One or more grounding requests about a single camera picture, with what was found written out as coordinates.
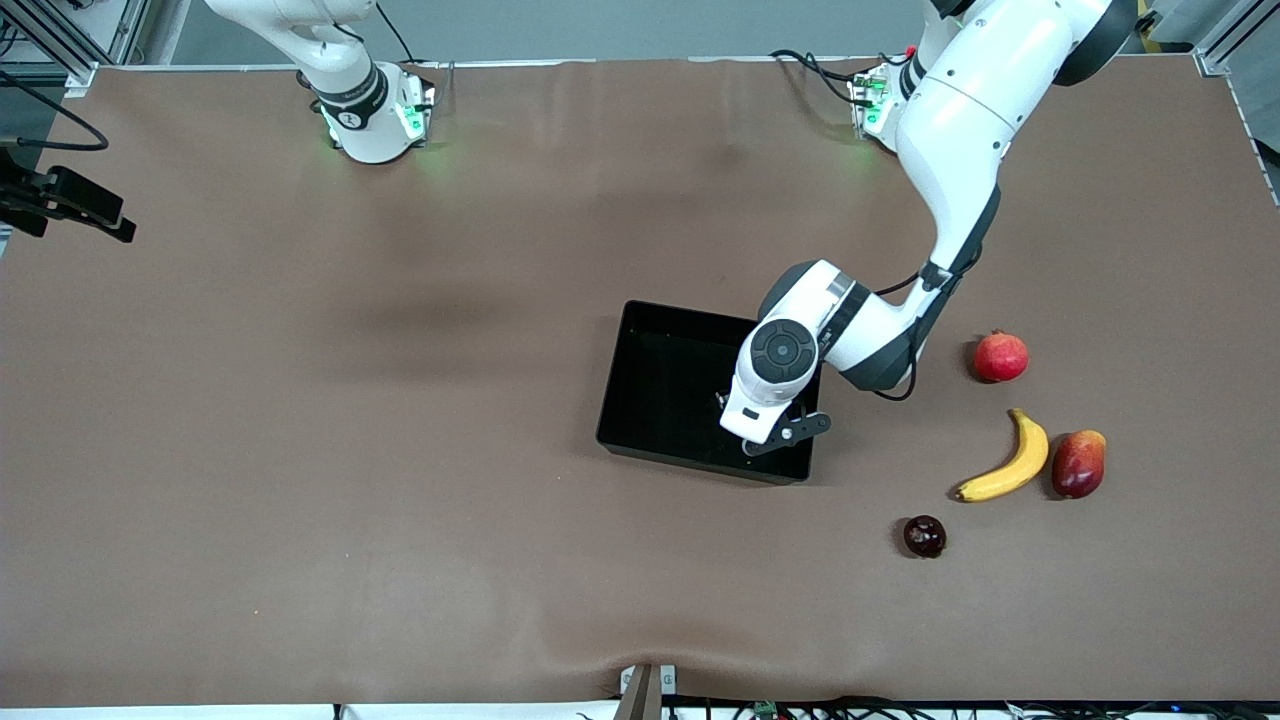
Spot black plastic box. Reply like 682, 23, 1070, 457
596, 299, 823, 486

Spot yellow banana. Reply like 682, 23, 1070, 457
955, 407, 1051, 504

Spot dark purple round fruit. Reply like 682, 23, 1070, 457
903, 514, 948, 560

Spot red pomegranate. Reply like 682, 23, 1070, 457
973, 329, 1030, 384

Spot red mango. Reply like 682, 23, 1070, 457
1050, 429, 1108, 500

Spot brown table cover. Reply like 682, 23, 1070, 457
0, 55, 1280, 706

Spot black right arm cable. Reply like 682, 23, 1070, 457
0, 68, 109, 151

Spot aluminium frame profile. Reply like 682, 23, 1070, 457
0, 0, 151, 96
1195, 0, 1280, 131

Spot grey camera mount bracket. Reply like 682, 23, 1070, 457
612, 663, 677, 720

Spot black left base cables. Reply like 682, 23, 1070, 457
770, 48, 906, 106

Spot black right base cable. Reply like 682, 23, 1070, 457
375, 0, 421, 63

